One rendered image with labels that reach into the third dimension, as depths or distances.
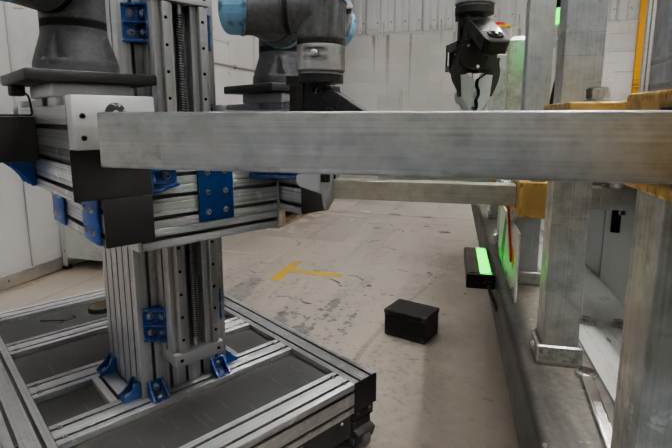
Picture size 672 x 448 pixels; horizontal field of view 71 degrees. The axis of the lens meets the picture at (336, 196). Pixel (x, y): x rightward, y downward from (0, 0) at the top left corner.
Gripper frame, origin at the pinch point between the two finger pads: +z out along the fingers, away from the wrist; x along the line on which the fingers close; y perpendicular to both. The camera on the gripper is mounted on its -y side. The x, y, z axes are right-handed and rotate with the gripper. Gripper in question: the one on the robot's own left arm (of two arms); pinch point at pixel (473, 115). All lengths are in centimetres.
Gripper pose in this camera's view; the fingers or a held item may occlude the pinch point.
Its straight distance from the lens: 95.1
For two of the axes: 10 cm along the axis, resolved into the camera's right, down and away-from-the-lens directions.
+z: 0.0, 9.9, 1.7
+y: -1.1, -1.7, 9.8
